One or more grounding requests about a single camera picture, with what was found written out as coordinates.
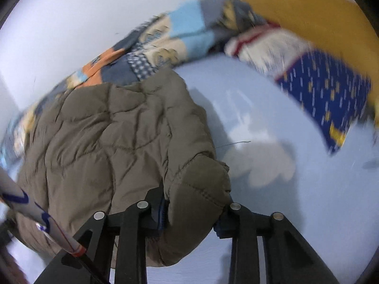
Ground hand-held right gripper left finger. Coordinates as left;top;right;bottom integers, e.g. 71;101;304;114
34;188;171;284

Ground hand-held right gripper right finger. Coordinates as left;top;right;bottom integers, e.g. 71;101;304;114
213;203;339;284

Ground olive hooded puffer jacket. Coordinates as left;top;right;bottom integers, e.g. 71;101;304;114
16;67;233;268

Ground dark red cloth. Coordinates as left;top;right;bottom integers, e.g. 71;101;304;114
0;243;30;284

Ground blue star print pillow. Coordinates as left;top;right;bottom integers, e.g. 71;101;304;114
223;25;372;156

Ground patchwork cartoon print blanket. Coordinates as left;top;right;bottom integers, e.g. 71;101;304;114
0;0;270;166

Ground wooden headboard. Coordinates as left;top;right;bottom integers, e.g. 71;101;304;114
234;0;379;119

